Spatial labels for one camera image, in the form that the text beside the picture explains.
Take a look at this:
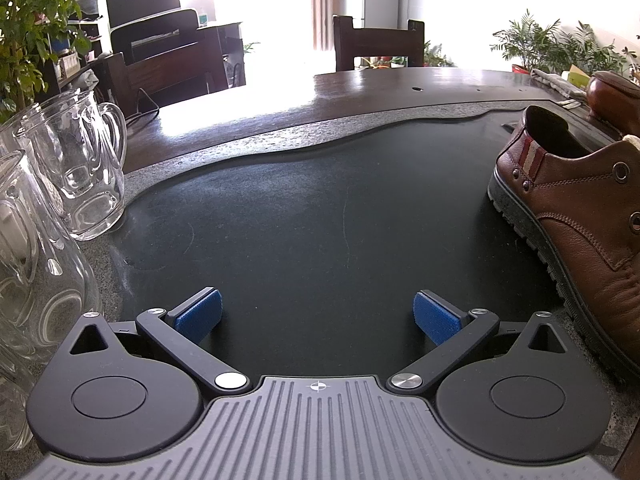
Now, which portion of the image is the green palm plant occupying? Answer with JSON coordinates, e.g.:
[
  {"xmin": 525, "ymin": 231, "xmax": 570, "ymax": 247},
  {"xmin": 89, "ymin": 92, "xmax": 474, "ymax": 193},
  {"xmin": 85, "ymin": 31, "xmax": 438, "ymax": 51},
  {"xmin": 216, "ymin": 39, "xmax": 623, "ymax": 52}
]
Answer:
[
  {"xmin": 560, "ymin": 20, "xmax": 630, "ymax": 79},
  {"xmin": 492, "ymin": 9, "xmax": 563, "ymax": 72}
]

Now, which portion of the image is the large glass pitcher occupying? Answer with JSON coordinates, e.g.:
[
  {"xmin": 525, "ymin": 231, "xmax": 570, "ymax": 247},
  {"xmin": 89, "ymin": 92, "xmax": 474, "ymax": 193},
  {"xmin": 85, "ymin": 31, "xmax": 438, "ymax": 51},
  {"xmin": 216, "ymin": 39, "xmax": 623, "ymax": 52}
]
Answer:
[{"xmin": 0, "ymin": 150, "xmax": 104, "ymax": 367}]

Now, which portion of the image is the glass pitcher with handle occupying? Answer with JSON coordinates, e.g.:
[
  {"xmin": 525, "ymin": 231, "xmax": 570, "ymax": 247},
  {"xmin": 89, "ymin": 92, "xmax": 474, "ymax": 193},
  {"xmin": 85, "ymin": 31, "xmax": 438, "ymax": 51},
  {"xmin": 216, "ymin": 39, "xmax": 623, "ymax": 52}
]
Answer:
[{"xmin": 14, "ymin": 87, "xmax": 129, "ymax": 241}]

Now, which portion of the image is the brown curtain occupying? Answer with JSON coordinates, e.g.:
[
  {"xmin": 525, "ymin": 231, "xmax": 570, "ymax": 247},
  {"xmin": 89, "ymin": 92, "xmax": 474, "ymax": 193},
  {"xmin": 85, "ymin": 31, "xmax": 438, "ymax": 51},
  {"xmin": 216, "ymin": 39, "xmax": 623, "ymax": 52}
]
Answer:
[{"xmin": 310, "ymin": 0, "xmax": 336, "ymax": 52}]

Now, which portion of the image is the folded cloth on table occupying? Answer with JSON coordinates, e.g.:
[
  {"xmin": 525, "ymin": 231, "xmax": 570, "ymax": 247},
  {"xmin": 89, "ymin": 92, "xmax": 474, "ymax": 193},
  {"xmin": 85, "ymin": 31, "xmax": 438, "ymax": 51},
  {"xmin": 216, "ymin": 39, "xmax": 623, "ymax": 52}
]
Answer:
[{"xmin": 530, "ymin": 67, "xmax": 589, "ymax": 107}]

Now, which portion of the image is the small green plant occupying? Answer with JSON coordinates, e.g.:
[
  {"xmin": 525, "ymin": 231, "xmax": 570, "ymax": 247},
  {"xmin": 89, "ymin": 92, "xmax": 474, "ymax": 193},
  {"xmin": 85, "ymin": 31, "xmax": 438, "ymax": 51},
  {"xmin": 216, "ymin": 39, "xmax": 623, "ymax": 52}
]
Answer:
[{"xmin": 424, "ymin": 40, "xmax": 457, "ymax": 68}]

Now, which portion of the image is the black cable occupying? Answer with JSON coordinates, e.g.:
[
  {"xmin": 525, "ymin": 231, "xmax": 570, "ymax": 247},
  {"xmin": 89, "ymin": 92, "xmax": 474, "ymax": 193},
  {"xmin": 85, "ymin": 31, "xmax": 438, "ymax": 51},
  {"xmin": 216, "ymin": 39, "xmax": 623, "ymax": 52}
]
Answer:
[{"xmin": 125, "ymin": 87, "xmax": 162, "ymax": 128}]

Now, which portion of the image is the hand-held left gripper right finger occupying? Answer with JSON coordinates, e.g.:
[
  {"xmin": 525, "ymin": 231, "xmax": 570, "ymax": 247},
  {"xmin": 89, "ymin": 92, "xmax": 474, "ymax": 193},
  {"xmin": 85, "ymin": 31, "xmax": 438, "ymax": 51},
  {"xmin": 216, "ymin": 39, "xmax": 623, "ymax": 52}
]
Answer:
[{"xmin": 386, "ymin": 289, "xmax": 568, "ymax": 394}]

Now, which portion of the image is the brown leather shoe striped heel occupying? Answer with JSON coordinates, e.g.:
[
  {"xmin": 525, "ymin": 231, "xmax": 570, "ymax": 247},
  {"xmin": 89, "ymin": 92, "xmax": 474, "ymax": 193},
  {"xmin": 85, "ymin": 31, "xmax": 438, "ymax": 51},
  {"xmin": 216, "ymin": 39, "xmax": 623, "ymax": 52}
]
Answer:
[{"xmin": 487, "ymin": 105, "xmax": 640, "ymax": 386}]

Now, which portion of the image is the leafy green tree plant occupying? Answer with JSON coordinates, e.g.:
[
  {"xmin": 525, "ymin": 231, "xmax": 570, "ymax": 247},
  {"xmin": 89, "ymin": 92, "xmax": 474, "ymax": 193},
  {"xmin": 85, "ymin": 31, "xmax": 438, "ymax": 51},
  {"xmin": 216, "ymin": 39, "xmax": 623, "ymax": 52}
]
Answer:
[{"xmin": 0, "ymin": 0, "xmax": 101, "ymax": 123}]

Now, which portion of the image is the black office chair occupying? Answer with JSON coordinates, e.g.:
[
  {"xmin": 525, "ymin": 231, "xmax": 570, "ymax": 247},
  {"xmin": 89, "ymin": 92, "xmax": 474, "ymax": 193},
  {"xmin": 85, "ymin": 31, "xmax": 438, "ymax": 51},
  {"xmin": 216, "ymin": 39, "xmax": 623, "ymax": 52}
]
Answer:
[{"xmin": 110, "ymin": 8, "xmax": 201, "ymax": 65}]

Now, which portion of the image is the cluttered shelf unit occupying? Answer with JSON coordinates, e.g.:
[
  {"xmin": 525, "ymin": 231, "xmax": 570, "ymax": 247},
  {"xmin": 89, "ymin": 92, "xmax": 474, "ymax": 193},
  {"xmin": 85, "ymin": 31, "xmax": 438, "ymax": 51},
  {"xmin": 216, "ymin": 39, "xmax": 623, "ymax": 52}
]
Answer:
[{"xmin": 47, "ymin": 0, "xmax": 112, "ymax": 82}]

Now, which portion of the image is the dark desk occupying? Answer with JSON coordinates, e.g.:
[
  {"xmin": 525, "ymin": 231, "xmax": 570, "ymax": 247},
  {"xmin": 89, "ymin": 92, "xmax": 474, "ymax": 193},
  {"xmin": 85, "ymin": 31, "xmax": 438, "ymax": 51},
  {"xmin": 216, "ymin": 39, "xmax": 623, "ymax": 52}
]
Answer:
[{"xmin": 197, "ymin": 21, "xmax": 248, "ymax": 89}]

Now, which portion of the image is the dark wooden chair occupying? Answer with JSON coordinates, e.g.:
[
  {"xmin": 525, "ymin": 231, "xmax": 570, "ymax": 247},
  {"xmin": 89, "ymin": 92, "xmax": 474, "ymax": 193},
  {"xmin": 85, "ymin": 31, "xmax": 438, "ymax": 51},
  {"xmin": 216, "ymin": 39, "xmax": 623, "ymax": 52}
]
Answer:
[
  {"xmin": 102, "ymin": 40, "xmax": 227, "ymax": 117},
  {"xmin": 332, "ymin": 15, "xmax": 426, "ymax": 72}
]

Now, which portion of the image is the black stone tea tray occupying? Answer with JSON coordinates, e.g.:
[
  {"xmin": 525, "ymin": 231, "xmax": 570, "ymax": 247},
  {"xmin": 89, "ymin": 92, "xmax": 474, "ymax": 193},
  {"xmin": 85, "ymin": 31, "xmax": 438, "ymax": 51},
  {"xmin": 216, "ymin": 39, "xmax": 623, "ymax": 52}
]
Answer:
[{"xmin": 82, "ymin": 97, "xmax": 640, "ymax": 461}]

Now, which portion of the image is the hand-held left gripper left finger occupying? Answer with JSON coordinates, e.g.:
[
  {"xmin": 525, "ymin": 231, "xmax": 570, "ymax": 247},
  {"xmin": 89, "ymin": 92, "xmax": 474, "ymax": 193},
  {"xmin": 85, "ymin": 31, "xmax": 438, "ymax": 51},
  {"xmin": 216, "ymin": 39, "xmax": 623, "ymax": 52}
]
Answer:
[{"xmin": 67, "ymin": 287, "xmax": 251, "ymax": 394}]

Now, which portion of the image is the green box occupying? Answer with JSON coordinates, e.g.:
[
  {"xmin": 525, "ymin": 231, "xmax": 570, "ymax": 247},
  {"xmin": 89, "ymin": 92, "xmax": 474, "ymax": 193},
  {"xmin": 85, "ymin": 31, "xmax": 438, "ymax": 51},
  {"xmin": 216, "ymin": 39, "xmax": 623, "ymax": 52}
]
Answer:
[{"xmin": 567, "ymin": 65, "xmax": 594, "ymax": 89}]

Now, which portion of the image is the black monitor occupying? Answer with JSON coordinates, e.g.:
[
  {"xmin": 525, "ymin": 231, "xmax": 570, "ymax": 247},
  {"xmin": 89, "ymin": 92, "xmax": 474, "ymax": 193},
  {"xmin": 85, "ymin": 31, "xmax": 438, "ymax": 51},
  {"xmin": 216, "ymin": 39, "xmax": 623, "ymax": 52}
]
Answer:
[{"xmin": 105, "ymin": 0, "xmax": 182, "ymax": 29}]

